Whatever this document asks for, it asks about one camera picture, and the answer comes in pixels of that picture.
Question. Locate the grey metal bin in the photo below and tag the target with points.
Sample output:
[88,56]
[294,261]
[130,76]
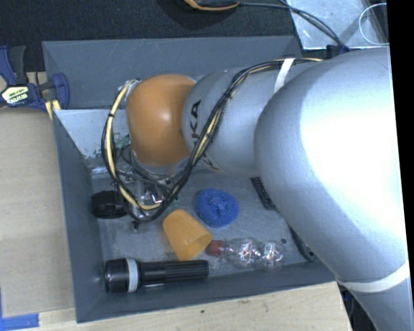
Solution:
[134,239]

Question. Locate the pale wood board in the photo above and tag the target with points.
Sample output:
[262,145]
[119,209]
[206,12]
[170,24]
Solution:
[27,213]

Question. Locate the blue round sponge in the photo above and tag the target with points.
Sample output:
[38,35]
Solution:
[216,207]

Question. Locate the black cylinder on white bracket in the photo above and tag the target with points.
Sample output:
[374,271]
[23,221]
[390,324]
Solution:
[104,205]

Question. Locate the black flashlight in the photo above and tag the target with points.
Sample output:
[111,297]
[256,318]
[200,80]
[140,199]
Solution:
[158,272]

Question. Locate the orange plastic cup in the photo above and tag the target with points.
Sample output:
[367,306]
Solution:
[186,235]

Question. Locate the clear plastic bottle red cap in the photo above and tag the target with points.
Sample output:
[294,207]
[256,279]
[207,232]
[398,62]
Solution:
[249,253]

